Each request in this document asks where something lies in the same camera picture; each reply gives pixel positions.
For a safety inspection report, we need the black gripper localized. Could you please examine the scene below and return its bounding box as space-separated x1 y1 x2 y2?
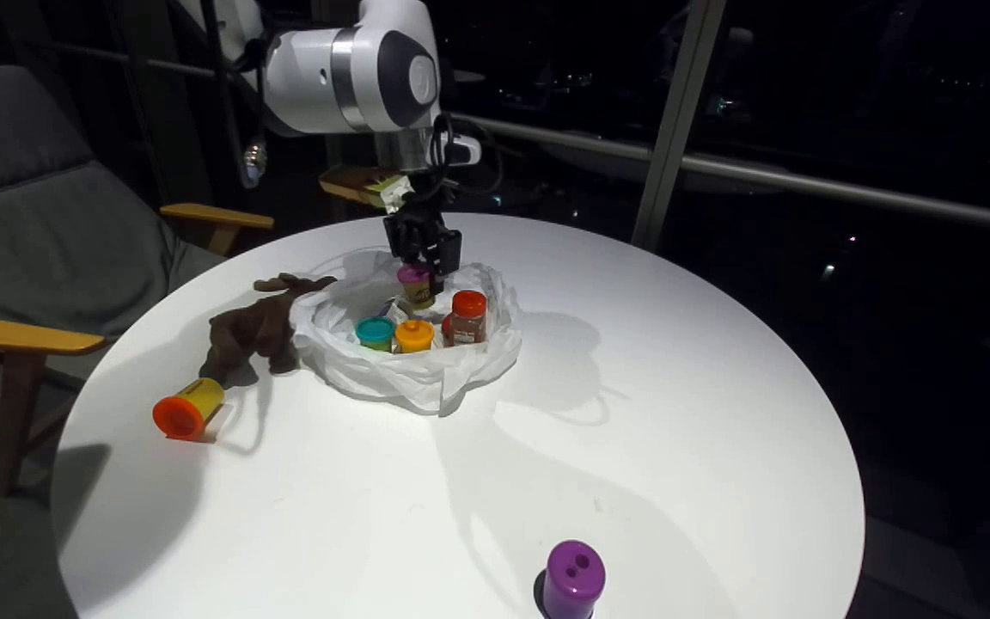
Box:
382 189 465 307

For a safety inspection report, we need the tub with magenta lid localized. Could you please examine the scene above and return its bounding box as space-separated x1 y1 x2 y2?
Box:
393 260 439 315

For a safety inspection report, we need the spice bottle with orange cap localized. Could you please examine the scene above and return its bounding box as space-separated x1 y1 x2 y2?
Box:
436 285 491 351

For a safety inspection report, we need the tub with teal lid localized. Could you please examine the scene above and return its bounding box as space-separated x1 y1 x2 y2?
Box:
354 313 398 355

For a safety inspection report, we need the brown moose plush toy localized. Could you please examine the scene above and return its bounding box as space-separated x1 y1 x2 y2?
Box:
197 273 341 390

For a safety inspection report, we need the yellow tub with orange lid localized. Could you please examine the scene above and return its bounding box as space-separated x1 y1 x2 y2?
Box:
150 376 229 445

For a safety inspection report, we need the purple container with holed lid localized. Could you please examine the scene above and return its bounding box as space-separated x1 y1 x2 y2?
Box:
537 536 609 619

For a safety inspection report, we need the white plastic bag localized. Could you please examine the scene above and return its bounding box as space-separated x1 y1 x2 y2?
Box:
285 252 526 415

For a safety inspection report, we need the grey armchair with wooden armrests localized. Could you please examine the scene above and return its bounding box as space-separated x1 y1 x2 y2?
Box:
0 62 283 501

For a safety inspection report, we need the grey window railing bar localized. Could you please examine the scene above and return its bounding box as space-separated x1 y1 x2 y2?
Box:
51 42 990 241

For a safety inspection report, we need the brown green wrist camera box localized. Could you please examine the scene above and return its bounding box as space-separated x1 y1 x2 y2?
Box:
316 164 418 213

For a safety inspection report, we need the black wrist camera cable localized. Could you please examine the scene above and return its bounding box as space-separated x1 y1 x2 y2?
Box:
432 110 512 201

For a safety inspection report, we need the black cable with metal connector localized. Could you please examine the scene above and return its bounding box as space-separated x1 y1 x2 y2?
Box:
197 0 276 191

